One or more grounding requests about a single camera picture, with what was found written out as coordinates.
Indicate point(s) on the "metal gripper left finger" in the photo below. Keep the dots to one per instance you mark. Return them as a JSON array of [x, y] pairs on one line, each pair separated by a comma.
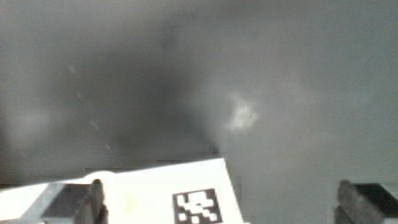
[[76, 207]]

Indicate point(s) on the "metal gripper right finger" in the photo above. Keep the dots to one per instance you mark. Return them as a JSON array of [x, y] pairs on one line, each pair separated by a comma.
[[366, 203]]

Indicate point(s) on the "white drawer box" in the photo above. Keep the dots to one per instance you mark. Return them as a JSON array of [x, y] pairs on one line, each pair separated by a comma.
[[178, 194]]

